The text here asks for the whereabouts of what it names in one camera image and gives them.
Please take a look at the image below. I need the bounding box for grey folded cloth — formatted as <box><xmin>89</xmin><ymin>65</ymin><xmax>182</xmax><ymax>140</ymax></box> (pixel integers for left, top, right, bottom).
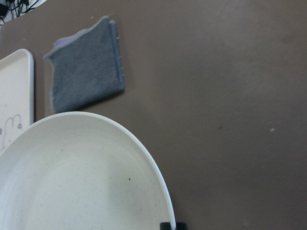
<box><xmin>44</xmin><ymin>16</ymin><xmax>125</xmax><ymax>113</ymax></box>

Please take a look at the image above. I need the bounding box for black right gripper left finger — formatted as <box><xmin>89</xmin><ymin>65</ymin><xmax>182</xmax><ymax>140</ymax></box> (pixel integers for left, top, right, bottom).
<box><xmin>160</xmin><ymin>222</ymin><xmax>172</xmax><ymax>230</ymax></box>

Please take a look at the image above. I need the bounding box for cream rectangular tray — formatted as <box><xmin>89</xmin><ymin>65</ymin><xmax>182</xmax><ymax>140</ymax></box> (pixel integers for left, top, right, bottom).
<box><xmin>0</xmin><ymin>49</ymin><xmax>34</xmax><ymax>151</ymax></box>

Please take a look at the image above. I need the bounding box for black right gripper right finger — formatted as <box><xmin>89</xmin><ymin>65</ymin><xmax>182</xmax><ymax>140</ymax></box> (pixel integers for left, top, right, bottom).
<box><xmin>176</xmin><ymin>222</ymin><xmax>187</xmax><ymax>230</ymax></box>

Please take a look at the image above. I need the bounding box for round white plate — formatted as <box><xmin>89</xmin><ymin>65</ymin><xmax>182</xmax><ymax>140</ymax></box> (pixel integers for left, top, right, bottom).
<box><xmin>0</xmin><ymin>112</ymin><xmax>176</xmax><ymax>230</ymax></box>

